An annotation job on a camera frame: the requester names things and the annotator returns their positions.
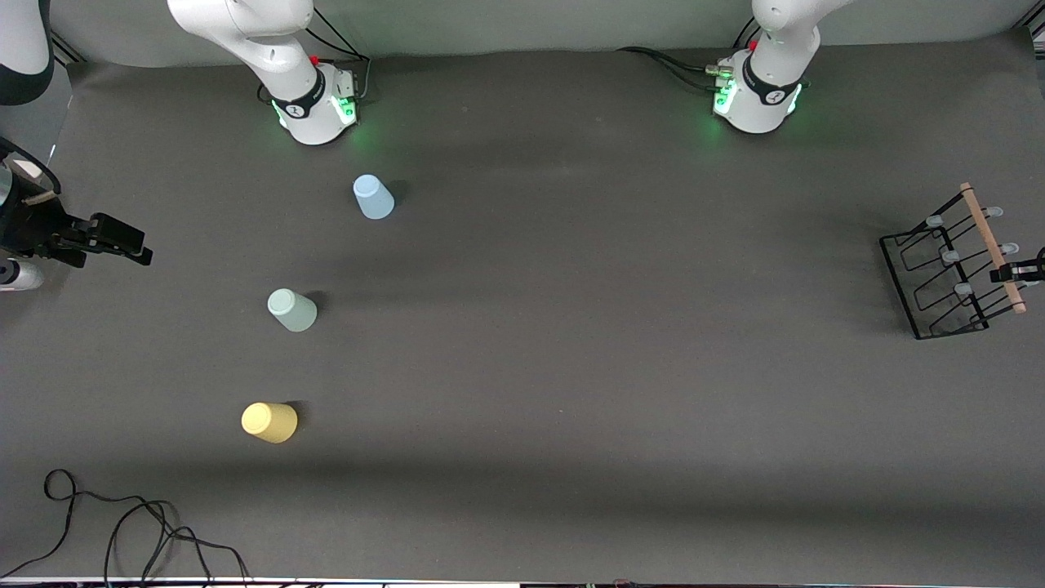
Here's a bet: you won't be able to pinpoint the black wire cup holder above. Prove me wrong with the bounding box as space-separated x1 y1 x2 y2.
879 183 1029 341

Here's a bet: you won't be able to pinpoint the pale green plastic cup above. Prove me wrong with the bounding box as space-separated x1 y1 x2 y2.
267 288 318 333

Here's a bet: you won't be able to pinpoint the yellow plastic cup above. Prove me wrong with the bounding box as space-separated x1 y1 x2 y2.
241 402 300 445

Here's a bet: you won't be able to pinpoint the light blue plastic cup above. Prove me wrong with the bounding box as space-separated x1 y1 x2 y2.
353 174 396 221

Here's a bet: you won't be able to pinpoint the dark grey table mat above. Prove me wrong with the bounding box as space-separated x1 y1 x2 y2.
0 31 1045 582

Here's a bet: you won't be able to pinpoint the black metal rail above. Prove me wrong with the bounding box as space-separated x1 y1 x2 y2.
47 26 87 68

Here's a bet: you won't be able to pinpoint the thin black loose cable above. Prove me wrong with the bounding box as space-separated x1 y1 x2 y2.
0 468 251 588

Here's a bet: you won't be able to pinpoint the black right arm base cables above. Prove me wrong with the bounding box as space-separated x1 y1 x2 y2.
260 7 373 105

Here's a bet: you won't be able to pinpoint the black arm base cables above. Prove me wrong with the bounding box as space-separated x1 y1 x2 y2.
616 23 764 92
260 7 373 105

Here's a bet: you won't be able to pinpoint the black left arm base cables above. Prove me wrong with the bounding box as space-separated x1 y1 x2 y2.
616 23 764 92

